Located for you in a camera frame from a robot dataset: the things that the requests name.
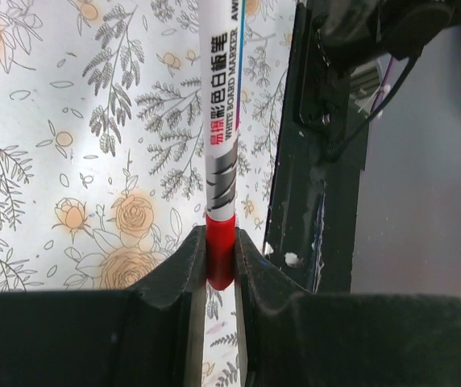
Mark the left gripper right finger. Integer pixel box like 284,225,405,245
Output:
235,230,461,386

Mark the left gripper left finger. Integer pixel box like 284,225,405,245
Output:
0,226,206,386

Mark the red marker cap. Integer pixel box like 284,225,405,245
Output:
206,215,235,291

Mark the white whiteboard marker pen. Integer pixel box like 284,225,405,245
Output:
198,0,244,223

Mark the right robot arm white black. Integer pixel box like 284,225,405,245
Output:
315,1,461,72

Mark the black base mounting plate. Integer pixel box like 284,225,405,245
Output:
263,1,368,293

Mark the floral table mat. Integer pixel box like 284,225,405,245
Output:
0,0,300,387

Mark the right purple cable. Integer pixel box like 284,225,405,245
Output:
375,56,399,112

